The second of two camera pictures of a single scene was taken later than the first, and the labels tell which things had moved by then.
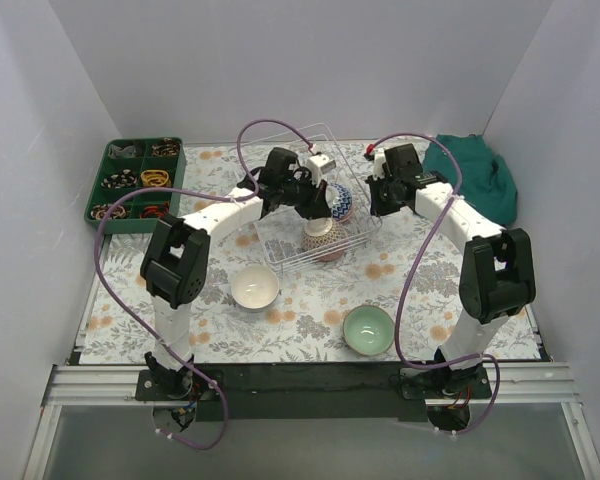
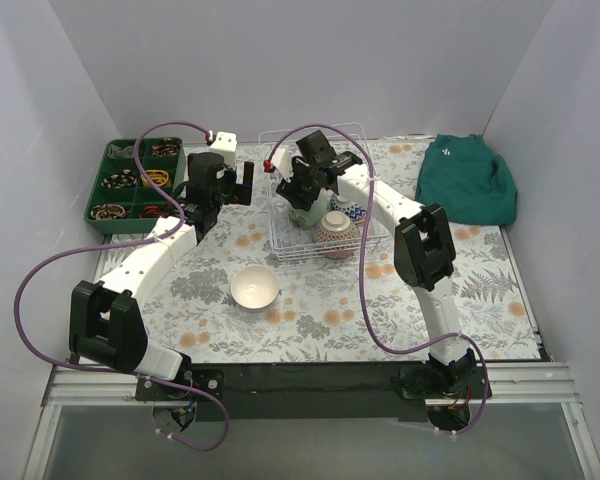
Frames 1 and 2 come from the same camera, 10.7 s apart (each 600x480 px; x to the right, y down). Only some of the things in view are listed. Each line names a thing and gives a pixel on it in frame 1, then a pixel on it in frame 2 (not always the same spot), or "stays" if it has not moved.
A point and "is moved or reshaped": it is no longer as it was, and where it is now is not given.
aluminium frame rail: [512, 384] stays
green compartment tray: [133, 163] stays
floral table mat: [311, 252] stays
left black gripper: [315, 201] → [231, 180]
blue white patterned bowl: [338, 199] is moved or reshaped
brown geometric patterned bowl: [323, 231] is moved or reshaped
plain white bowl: [255, 288] stays
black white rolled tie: [126, 178] stays
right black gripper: [376, 187] → [297, 185]
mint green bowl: [368, 330] → [306, 219]
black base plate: [313, 392] stays
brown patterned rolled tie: [168, 146] stays
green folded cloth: [487, 184] stays
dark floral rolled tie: [101, 211] stays
